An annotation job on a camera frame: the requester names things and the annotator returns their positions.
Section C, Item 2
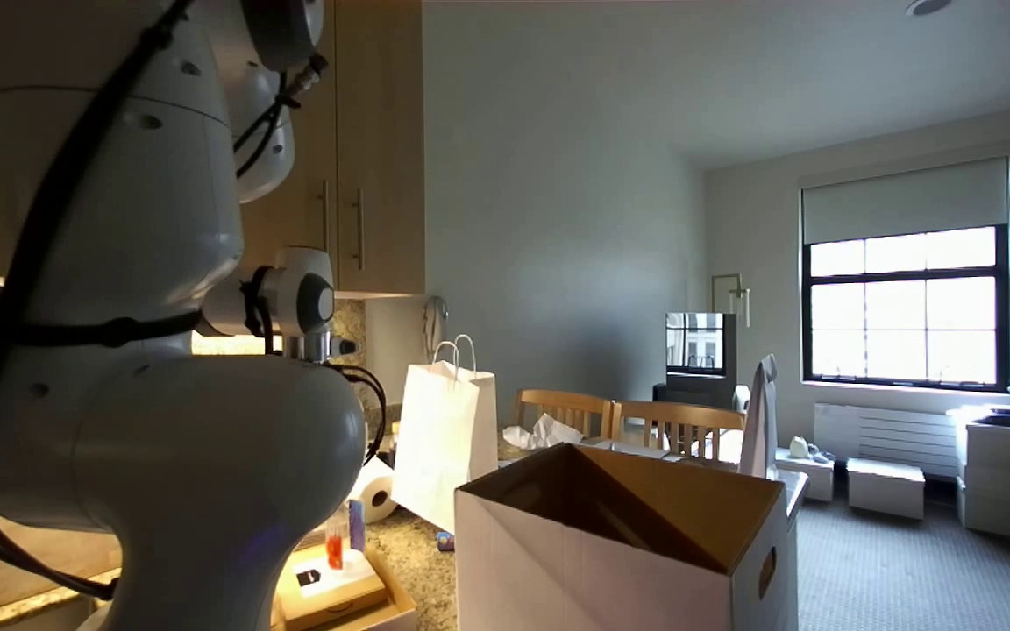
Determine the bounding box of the white cardboard storage box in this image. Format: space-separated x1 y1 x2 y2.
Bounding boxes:
452 443 809 631

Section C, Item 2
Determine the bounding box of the wooden dining chair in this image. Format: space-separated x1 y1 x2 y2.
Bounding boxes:
515 387 627 444
613 400 750 467

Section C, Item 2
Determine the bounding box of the crumpled white plastic bag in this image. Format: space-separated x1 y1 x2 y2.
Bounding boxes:
496 411 584 462

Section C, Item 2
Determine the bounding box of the white paper shopping bag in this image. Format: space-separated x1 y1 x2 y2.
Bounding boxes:
394 328 503 536

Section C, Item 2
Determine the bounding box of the small television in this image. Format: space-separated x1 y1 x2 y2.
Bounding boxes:
659 306 729 381

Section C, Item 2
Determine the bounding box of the dark television stand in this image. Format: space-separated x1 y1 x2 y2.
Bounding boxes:
648 373 743 414

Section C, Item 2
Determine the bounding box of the white paper towel roll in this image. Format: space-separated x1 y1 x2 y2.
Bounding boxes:
342 451 403 528

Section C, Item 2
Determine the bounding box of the white hanging cloth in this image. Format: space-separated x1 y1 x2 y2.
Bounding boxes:
741 353 786 480

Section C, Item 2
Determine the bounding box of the light wooden block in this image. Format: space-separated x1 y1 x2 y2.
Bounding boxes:
266 540 401 631

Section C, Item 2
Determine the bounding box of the white side table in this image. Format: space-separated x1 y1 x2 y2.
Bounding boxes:
771 434 838 507

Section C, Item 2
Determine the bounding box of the black framed window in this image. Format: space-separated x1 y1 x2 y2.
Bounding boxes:
799 226 1010 395

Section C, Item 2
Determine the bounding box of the white roller blind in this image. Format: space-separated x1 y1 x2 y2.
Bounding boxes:
794 155 1010 249

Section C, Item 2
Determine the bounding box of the white cube ottoman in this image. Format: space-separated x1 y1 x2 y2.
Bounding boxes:
842 457 928 525

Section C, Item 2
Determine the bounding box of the white drawer cabinet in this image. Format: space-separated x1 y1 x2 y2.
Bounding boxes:
955 406 1010 543

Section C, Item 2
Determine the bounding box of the kitchen wall cabinet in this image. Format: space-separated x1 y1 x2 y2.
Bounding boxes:
0 0 429 299

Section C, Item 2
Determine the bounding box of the white wall radiator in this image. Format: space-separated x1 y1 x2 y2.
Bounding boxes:
809 400 964 480

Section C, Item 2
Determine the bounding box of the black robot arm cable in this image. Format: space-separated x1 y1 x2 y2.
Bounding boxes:
0 0 396 602

